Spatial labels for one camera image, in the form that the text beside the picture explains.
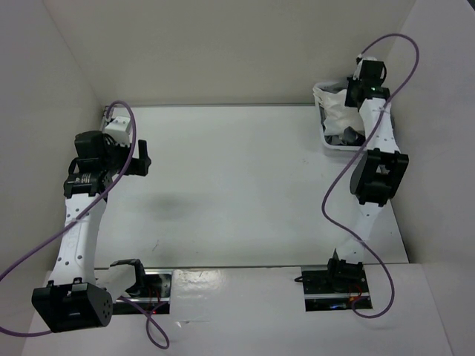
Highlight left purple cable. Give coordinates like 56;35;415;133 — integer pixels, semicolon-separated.
0;100;170;349

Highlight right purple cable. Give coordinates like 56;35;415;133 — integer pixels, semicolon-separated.
321;33;421;320

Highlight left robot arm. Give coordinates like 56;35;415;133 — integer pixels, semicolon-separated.
32;131;151;333

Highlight grey skirt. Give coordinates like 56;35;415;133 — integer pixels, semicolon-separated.
321;82;396;146

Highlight purple cable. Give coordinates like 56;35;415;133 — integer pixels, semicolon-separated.
0;100;170;349
321;33;421;320

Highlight white laundry basket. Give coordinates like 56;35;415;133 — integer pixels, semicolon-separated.
312;79;395;151

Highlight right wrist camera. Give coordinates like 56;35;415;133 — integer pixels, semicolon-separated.
353;56;384;77

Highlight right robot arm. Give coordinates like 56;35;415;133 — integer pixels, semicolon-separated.
322;57;409;294

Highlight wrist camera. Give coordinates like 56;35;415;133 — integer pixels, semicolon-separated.
103;116;131;147
353;56;384;77

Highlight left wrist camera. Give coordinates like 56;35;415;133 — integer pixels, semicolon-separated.
103;116;131;147

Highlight white pleated skirt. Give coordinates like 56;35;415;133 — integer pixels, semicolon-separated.
313;85;364;136

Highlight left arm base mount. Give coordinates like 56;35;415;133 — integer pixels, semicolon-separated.
126;268;172;314

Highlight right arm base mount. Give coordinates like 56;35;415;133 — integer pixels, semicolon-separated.
294;266;373;312

